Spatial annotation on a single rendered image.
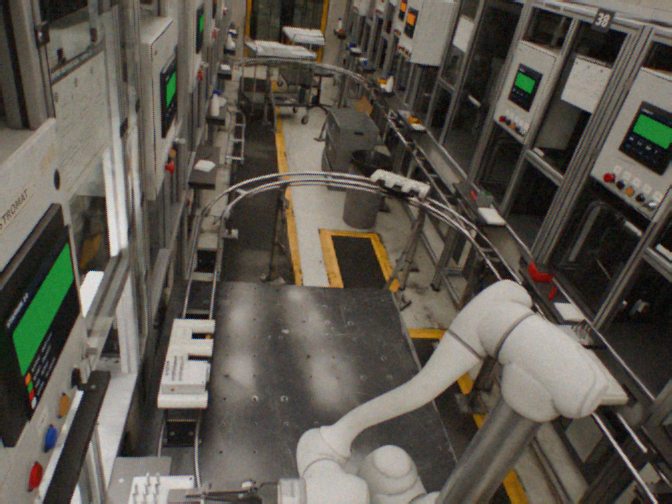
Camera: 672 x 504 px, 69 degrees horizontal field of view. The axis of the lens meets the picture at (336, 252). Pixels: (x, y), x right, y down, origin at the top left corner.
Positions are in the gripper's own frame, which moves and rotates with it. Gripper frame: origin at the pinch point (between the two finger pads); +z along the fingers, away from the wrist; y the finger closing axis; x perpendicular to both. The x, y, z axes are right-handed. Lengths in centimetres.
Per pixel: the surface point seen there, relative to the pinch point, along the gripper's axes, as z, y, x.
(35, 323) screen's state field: 17, 62, 13
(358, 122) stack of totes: -129, -47, -439
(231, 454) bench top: -11, -35, -36
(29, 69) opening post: 21, 86, -7
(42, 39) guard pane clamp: 20, 89, -10
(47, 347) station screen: 17, 56, 11
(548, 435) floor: -188, -100, -91
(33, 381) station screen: 17, 55, 16
